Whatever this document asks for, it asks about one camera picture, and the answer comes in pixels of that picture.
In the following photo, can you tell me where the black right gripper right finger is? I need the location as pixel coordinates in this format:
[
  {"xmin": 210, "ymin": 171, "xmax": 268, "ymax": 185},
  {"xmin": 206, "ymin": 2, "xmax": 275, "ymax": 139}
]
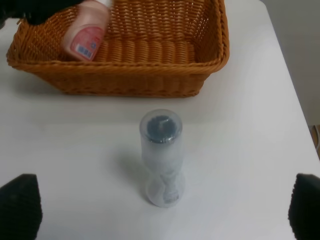
[{"xmin": 288, "ymin": 173, "xmax": 320, "ymax": 240}]

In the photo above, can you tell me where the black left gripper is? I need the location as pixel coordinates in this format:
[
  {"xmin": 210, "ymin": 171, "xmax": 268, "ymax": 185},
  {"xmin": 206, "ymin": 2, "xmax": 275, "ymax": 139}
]
[{"xmin": 0, "ymin": 0, "xmax": 83, "ymax": 25}]

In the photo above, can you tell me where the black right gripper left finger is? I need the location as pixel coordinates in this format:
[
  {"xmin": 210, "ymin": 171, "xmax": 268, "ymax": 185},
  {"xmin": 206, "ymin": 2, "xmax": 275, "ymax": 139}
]
[{"xmin": 0, "ymin": 173, "xmax": 43, "ymax": 240}]

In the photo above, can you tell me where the pink bottle white cap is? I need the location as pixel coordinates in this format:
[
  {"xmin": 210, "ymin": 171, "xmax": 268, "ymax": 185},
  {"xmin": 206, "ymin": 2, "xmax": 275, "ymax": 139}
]
[{"xmin": 62, "ymin": 0, "xmax": 113, "ymax": 62}]

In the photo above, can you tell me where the brown wicker basket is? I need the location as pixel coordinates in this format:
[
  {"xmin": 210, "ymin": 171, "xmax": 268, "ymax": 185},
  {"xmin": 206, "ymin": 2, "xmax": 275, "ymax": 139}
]
[{"xmin": 6, "ymin": 0, "xmax": 230, "ymax": 98}]

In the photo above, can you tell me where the clear spray bottle black nozzle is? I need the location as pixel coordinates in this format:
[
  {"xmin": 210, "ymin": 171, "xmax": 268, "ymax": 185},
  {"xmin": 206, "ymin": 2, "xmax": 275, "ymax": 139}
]
[{"xmin": 139, "ymin": 109, "xmax": 185, "ymax": 208}]

